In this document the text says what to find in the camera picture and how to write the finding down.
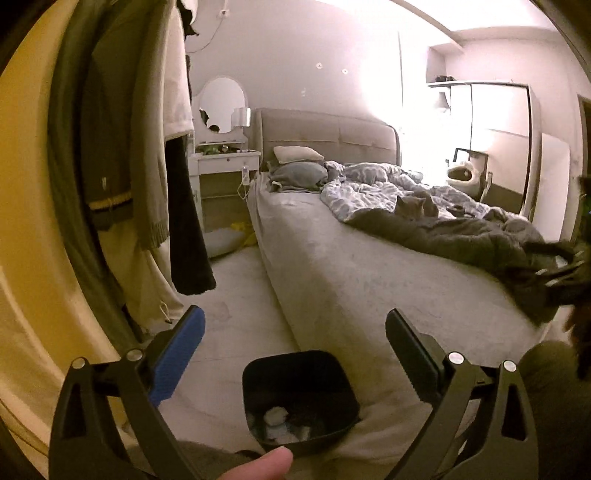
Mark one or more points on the small green table items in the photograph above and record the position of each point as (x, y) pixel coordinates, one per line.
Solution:
(217, 148)

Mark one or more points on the dark grey fleece blanket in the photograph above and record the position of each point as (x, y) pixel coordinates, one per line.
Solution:
(461, 240)

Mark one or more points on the grey fleece robe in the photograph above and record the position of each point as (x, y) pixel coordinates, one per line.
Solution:
(545, 392)

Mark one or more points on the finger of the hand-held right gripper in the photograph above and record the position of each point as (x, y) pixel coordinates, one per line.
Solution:
(549, 250)
(563, 279)

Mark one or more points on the patterned grey white duvet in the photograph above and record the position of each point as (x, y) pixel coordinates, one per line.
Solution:
(360, 194)

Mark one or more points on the grey floor cushion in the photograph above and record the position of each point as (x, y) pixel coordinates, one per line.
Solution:
(224, 242)

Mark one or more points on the white table lamp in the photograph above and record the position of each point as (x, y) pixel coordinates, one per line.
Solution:
(241, 117)

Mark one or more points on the cream hanging garment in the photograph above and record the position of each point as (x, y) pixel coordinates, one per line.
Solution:
(138, 286)

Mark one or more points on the yellow bag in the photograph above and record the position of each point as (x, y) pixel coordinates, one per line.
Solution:
(244, 230)

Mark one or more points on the bed with grey sheet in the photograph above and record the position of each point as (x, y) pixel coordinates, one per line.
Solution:
(346, 277)

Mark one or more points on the grey pillow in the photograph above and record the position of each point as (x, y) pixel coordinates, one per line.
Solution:
(298, 175)

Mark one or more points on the white wall panel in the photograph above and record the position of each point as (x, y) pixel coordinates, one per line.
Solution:
(549, 184)

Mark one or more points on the oval mirror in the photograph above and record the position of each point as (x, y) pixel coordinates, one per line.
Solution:
(224, 101)

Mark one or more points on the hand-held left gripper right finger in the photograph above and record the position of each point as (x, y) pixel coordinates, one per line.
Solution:
(411, 360)

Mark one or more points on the black hanging garment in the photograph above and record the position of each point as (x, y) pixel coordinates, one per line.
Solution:
(189, 221)

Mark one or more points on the beige upholstered headboard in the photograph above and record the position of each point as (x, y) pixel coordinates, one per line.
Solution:
(323, 134)

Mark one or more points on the person's left hand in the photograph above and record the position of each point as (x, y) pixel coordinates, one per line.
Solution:
(258, 466)

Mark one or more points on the white wardrobe with dark frame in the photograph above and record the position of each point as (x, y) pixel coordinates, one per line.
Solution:
(498, 124)

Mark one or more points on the beige knit cardigan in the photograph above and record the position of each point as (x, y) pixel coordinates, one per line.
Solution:
(152, 184)

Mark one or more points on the white pillow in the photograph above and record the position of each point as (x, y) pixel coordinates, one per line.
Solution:
(298, 154)

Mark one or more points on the black plastic bin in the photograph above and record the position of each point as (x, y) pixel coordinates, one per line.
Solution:
(300, 378)

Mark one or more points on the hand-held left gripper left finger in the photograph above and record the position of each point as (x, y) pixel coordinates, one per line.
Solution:
(178, 353)

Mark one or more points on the grey cat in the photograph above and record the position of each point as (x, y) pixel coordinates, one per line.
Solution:
(415, 205)

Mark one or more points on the beige cat house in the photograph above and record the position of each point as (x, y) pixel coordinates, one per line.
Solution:
(464, 173)

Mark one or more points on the white dressing table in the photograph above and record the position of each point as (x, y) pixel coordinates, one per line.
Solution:
(221, 164)

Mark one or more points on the dark olive coat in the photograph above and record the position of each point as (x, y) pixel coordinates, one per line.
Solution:
(92, 138)

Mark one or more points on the white shirt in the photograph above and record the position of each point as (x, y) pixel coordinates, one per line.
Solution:
(178, 83)

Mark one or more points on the wall shelf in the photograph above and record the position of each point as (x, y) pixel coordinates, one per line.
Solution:
(441, 83)

